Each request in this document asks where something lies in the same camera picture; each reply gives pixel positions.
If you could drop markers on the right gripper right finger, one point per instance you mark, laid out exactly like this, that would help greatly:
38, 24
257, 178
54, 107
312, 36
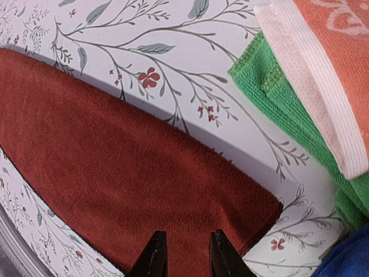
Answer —
224, 259

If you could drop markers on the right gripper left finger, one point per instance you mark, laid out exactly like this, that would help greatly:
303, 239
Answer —
152, 261

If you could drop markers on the brown towel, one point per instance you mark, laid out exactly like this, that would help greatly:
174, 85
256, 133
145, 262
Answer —
116, 174

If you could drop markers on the blue towel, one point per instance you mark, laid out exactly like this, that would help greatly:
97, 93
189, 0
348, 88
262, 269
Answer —
348, 259

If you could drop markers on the green towel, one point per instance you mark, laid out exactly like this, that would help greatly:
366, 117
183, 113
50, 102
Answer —
258, 75

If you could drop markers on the floral table mat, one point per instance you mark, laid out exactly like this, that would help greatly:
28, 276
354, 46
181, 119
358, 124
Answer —
171, 59

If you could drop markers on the orange patterned towel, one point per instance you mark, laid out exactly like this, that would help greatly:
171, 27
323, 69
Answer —
322, 48

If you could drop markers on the front aluminium rail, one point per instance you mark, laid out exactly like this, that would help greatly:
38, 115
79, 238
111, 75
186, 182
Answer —
19, 252

